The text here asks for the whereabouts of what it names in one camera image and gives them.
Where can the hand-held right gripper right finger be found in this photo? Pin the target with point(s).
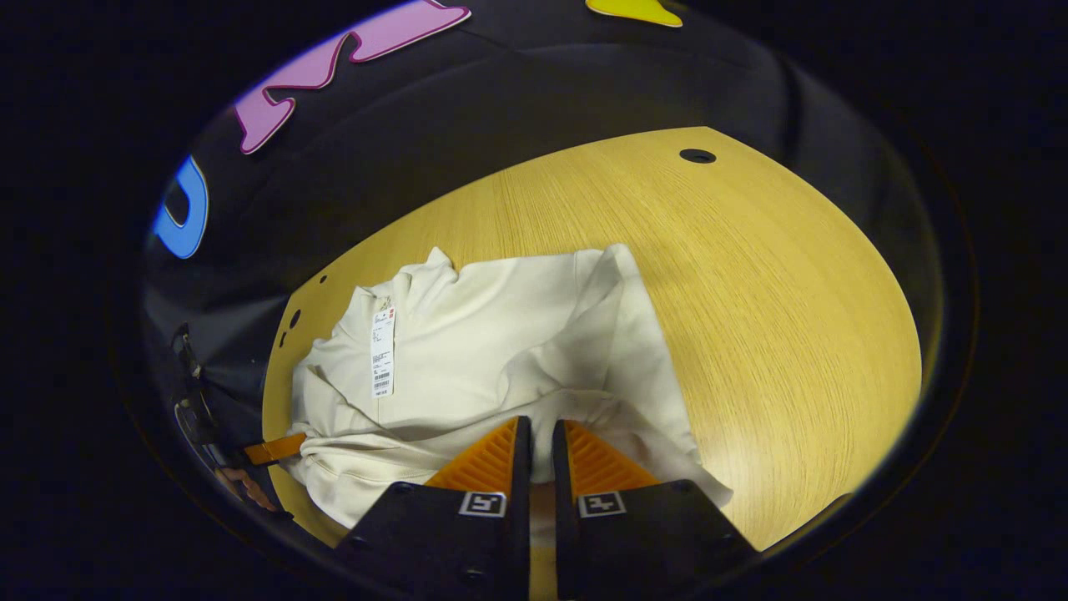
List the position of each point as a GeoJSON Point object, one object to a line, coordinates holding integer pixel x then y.
{"type": "Point", "coordinates": [563, 542]}

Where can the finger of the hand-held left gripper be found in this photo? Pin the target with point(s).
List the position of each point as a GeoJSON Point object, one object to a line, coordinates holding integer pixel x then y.
{"type": "Point", "coordinates": [275, 449]}

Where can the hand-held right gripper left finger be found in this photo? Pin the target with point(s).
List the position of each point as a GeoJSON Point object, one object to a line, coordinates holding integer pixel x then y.
{"type": "Point", "coordinates": [521, 542]}

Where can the cream white sweatshirt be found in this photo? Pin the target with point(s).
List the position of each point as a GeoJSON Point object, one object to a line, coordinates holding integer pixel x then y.
{"type": "Point", "coordinates": [484, 351]}

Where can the white paper garment tag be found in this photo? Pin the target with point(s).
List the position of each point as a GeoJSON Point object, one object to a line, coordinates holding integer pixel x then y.
{"type": "Point", "coordinates": [382, 359]}

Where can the black backdrop cloth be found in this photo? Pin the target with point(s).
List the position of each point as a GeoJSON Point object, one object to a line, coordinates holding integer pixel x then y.
{"type": "Point", "coordinates": [542, 83]}

